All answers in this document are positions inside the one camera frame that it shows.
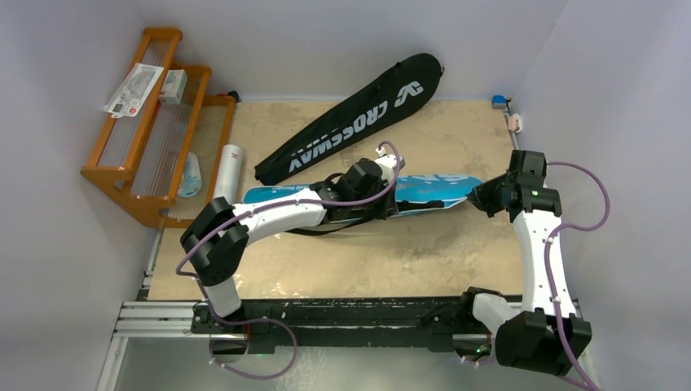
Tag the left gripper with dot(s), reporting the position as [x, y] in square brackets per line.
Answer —
[385, 208]

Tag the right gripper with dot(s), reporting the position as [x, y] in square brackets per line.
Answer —
[486, 194]

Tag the blue racket bag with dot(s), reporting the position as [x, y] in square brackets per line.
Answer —
[414, 194]

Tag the black Crossway racket bag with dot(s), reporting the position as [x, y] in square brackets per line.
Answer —
[395, 95]

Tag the white shuttlecock tube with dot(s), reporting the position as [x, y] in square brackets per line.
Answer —
[228, 175]

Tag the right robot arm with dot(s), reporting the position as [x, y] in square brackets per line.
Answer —
[545, 333]

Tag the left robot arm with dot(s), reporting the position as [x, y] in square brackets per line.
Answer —
[215, 241]

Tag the blue white wipes pack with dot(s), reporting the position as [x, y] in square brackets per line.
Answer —
[190, 181]

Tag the blue clip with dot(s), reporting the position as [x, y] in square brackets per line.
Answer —
[499, 102]

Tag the wooden shelf rack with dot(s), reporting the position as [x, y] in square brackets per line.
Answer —
[137, 162]

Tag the small white green box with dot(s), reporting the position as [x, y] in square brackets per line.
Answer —
[172, 90]

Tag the white plastic package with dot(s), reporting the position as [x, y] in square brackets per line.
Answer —
[133, 92]

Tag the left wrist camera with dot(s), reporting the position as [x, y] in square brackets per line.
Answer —
[388, 164]

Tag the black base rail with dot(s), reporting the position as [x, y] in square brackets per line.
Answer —
[438, 324]

